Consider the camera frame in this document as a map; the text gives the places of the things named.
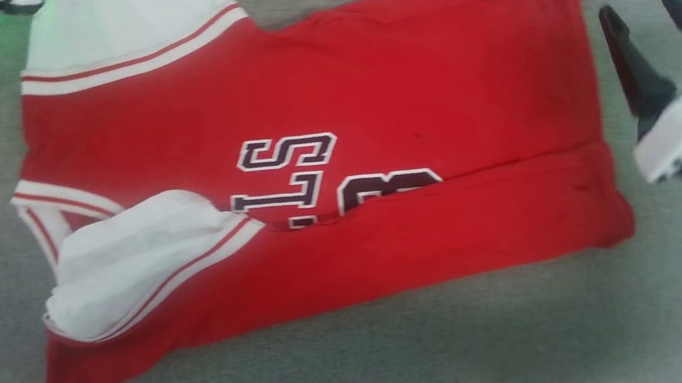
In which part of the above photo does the red white basketball jersey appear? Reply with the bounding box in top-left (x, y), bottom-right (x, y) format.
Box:
top-left (0, 0), bottom-right (665, 383)

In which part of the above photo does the grey fabric sofa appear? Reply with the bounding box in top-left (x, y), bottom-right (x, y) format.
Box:
top-left (0, 0), bottom-right (682, 383)

